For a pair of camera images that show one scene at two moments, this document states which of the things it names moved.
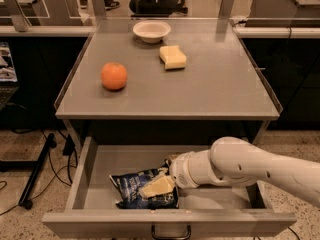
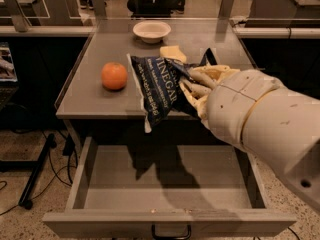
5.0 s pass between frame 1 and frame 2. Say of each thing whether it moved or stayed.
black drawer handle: stayed
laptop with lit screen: stayed
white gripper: moved
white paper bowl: stayed
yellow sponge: stayed
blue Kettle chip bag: moved
